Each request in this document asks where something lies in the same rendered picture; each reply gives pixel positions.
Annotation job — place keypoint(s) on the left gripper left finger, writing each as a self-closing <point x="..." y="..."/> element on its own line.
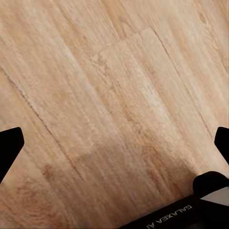
<point x="11" y="143"/>

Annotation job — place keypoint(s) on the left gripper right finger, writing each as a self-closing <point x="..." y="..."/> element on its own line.
<point x="222" y="142"/>

